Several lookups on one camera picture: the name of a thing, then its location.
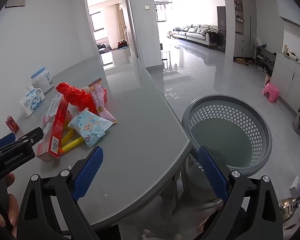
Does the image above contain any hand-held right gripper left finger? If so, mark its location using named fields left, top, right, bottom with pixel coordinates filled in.
left=17, top=145, right=120, bottom=240

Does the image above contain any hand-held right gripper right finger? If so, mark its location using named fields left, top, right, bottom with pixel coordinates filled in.
left=197, top=145, right=284, bottom=240

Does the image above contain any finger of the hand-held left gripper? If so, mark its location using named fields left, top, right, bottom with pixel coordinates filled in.
left=0, top=133, right=17, bottom=149
left=15, top=127, right=44, bottom=147

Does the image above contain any white medicine box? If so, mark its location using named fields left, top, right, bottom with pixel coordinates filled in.
left=36, top=92, right=71, bottom=162

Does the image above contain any yellow plastic ring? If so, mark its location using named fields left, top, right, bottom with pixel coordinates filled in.
left=60, top=127, right=83, bottom=153

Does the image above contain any grey perforated plastic basket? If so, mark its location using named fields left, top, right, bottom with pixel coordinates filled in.
left=182, top=94, right=273, bottom=178

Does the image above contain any light blue snack packet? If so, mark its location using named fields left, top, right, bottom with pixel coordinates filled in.
left=67, top=107, right=112, bottom=148

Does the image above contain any red mesh bag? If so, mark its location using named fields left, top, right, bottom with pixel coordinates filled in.
left=56, top=82, right=107, bottom=113

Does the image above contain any pink snack wrapper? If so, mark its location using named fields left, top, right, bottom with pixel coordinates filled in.
left=87, top=78, right=117, bottom=125

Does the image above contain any person's left hand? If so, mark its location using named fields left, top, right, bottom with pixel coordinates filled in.
left=0, top=173, right=20, bottom=239

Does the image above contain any small red box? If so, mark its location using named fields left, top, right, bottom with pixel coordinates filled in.
left=5, top=116, right=20, bottom=134

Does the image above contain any blue and white tissue pack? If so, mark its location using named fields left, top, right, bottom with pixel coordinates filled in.
left=20, top=87, right=45, bottom=117

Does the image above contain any white canister with blue lid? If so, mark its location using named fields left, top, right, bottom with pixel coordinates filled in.
left=31, top=67, right=54, bottom=94

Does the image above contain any checked laundry basket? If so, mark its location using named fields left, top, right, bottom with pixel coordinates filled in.
left=292, top=115, right=300, bottom=136

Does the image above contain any pink plastic stool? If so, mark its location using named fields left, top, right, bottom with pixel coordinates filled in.
left=262, top=82, right=280, bottom=103

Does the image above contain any cardboard box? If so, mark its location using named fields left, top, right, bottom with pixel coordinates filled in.
left=234, top=57, right=255, bottom=65

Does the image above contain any white sideboard cabinet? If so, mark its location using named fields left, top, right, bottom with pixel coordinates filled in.
left=271, top=52, right=300, bottom=115

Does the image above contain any shoe rack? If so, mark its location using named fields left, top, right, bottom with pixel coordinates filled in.
left=254, top=45, right=277, bottom=74

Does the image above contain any grey sofa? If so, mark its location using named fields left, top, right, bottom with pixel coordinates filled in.
left=172, top=24, right=219, bottom=48

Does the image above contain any dark refrigerator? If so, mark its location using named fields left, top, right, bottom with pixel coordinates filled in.
left=217, top=6, right=227, bottom=53

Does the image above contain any white door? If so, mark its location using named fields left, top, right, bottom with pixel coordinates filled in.
left=121, top=0, right=140, bottom=58

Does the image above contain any tall grey shelf cabinet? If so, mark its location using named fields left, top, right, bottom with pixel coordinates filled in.
left=231, top=0, right=257, bottom=59

